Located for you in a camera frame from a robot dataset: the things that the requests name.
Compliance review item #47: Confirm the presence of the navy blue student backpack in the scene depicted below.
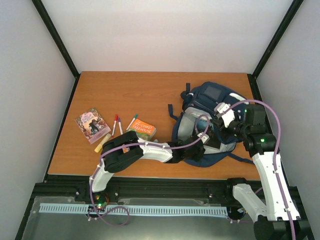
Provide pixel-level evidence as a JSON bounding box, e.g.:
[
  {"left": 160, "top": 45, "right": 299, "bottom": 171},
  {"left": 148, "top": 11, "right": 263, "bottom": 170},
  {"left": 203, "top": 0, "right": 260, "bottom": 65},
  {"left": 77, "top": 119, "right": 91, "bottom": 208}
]
[{"left": 167, "top": 81, "right": 255, "bottom": 168}]

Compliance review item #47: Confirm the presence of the orange treehouse paperback book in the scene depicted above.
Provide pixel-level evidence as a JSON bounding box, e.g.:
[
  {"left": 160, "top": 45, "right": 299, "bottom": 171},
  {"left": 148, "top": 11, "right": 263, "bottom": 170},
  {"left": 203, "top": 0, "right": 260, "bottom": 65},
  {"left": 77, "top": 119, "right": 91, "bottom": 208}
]
[{"left": 125, "top": 119, "right": 157, "bottom": 141}]

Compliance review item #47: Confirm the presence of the dark fantasy paperback book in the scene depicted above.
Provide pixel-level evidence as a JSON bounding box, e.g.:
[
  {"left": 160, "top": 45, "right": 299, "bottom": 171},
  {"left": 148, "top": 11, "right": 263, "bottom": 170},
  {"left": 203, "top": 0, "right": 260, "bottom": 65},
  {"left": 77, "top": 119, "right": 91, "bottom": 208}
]
[{"left": 196, "top": 119, "right": 221, "bottom": 149}]

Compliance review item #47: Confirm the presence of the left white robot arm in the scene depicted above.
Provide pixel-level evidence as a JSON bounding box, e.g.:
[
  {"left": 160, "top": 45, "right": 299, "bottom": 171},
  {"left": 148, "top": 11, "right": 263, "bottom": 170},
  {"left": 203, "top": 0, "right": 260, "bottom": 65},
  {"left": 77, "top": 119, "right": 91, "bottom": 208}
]
[{"left": 86, "top": 132, "right": 209, "bottom": 202}]

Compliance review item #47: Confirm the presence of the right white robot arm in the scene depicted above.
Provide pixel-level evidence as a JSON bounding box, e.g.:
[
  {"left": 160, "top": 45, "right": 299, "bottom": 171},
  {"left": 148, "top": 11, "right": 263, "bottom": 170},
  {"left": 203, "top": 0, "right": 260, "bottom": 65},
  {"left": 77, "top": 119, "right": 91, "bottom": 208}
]
[{"left": 212, "top": 100, "right": 311, "bottom": 240}]

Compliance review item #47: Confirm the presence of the teal capped marker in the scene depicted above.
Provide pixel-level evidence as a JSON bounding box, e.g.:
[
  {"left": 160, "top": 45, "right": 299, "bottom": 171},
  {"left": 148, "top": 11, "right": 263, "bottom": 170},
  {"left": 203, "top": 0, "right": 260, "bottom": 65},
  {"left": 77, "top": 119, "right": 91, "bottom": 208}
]
[{"left": 126, "top": 114, "right": 138, "bottom": 131}]

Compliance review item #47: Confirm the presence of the purple capped marker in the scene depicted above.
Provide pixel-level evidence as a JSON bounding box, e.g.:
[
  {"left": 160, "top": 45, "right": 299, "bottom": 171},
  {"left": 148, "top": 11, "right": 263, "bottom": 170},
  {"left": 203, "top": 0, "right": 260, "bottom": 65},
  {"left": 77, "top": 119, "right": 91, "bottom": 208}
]
[{"left": 117, "top": 116, "right": 124, "bottom": 135}]

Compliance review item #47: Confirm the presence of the red capped marker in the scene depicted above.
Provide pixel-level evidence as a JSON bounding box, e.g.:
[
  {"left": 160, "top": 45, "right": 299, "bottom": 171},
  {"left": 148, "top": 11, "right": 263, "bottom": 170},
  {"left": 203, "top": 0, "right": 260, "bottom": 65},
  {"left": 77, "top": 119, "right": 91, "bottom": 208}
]
[{"left": 111, "top": 114, "right": 118, "bottom": 138}]

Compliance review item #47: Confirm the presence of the yellow highlighter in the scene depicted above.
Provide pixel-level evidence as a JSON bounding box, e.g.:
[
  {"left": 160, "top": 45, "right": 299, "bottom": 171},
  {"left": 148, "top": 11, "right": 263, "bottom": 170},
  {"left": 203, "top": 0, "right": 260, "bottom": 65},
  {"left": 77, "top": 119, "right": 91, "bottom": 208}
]
[{"left": 94, "top": 133, "right": 111, "bottom": 153}]

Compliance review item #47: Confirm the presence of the pink illustrated paperback book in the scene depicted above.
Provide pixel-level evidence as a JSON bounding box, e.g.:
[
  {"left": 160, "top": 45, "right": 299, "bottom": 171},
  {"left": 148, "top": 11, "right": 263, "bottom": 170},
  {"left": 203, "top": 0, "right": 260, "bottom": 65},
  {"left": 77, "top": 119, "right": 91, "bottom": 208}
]
[{"left": 74, "top": 107, "right": 111, "bottom": 144}]

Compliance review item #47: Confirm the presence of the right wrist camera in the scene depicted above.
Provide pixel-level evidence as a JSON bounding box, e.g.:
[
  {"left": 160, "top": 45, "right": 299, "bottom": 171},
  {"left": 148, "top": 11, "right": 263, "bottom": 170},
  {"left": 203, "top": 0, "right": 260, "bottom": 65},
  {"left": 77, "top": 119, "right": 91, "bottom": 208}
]
[{"left": 214, "top": 102, "right": 235, "bottom": 128}]

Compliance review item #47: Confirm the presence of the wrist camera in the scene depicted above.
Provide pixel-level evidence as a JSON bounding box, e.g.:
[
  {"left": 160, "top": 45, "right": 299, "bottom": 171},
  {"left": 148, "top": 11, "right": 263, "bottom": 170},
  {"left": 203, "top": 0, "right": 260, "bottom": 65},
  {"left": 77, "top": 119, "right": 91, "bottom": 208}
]
[
  {"left": 197, "top": 132, "right": 210, "bottom": 145},
  {"left": 214, "top": 102, "right": 235, "bottom": 128}
]

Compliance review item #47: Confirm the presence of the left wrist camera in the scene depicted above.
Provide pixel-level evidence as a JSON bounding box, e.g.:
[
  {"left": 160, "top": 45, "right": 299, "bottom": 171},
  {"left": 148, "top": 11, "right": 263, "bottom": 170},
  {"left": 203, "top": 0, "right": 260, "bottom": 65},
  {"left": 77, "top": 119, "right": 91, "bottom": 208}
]
[{"left": 197, "top": 132, "right": 210, "bottom": 145}]

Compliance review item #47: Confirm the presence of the right black frame post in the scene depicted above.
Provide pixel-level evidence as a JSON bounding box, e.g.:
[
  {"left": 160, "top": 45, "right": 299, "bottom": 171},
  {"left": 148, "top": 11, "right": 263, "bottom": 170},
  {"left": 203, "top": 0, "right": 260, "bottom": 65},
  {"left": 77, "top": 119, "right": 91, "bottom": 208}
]
[{"left": 252, "top": 0, "right": 304, "bottom": 80}]

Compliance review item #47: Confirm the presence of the black frame post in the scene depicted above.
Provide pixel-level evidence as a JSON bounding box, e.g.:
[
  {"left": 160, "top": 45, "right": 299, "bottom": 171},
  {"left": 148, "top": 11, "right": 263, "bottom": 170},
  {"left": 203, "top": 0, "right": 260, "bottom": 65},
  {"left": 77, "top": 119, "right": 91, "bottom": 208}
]
[
  {"left": 31, "top": 0, "right": 80, "bottom": 80},
  {"left": 252, "top": 0, "right": 304, "bottom": 80}
]

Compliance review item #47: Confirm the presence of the black aluminium frame base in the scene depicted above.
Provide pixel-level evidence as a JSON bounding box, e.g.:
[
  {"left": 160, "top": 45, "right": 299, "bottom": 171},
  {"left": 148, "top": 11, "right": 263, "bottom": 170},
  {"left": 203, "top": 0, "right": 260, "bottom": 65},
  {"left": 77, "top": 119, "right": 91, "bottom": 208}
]
[{"left": 14, "top": 73, "right": 316, "bottom": 240}]

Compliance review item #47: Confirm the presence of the light blue slotted cable duct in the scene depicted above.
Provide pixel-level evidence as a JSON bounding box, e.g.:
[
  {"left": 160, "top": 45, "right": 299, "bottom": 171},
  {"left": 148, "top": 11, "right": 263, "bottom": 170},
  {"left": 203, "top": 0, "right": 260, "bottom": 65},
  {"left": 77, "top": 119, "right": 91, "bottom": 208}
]
[{"left": 38, "top": 203, "right": 228, "bottom": 218}]

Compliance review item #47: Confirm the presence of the left black frame post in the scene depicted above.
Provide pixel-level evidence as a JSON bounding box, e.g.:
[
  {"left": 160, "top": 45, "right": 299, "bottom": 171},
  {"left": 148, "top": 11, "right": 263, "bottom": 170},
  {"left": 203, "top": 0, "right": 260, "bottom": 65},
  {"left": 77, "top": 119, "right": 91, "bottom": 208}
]
[{"left": 31, "top": 0, "right": 80, "bottom": 80}]

